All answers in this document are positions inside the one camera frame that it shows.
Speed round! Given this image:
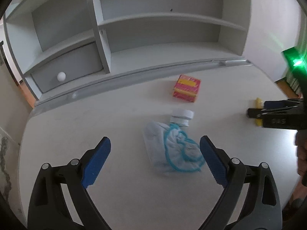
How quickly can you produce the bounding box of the yellow small object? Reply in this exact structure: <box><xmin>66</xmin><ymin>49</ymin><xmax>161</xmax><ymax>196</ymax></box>
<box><xmin>254</xmin><ymin>97</ymin><xmax>264</xmax><ymax>127</ymax></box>

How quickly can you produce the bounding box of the person's right hand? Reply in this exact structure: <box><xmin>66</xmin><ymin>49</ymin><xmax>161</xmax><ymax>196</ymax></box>
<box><xmin>295</xmin><ymin>130</ymin><xmax>307</xmax><ymax>176</ymax></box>

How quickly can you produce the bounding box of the red pink small box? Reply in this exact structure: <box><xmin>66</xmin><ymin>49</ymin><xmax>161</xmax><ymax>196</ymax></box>
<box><xmin>172</xmin><ymin>74</ymin><xmax>201</xmax><ymax>103</ymax></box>

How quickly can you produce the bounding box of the crushed plastic bottle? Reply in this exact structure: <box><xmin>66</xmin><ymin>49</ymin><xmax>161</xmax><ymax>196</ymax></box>
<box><xmin>143</xmin><ymin>108</ymin><xmax>205</xmax><ymax>173</ymax></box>

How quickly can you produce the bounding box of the white round drawer knob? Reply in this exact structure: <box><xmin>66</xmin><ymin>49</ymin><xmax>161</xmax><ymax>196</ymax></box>
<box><xmin>57</xmin><ymin>72</ymin><xmax>66</xmax><ymax>82</ymax></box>

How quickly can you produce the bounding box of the grey desk hutch shelf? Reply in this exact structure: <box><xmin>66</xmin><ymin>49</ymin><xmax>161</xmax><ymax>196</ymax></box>
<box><xmin>3</xmin><ymin>0</ymin><xmax>252</xmax><ymax>104</ymax></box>

